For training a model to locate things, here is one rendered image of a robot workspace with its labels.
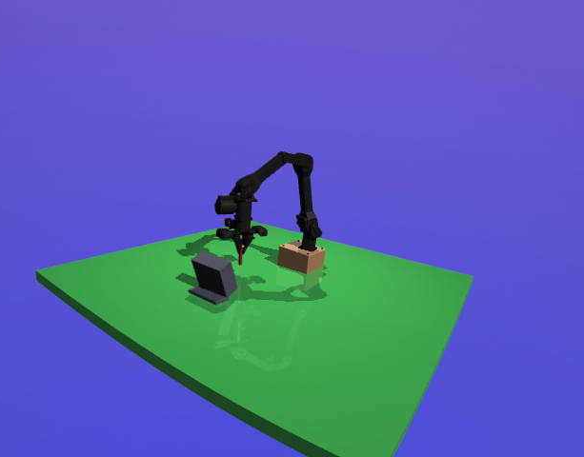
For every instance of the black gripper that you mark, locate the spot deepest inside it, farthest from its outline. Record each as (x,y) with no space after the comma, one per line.
(242,226)

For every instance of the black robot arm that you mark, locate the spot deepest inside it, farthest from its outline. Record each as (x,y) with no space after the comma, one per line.
(248,185)

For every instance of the dark grey sloped panel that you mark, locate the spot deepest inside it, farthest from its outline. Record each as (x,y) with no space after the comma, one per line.
(215,277)

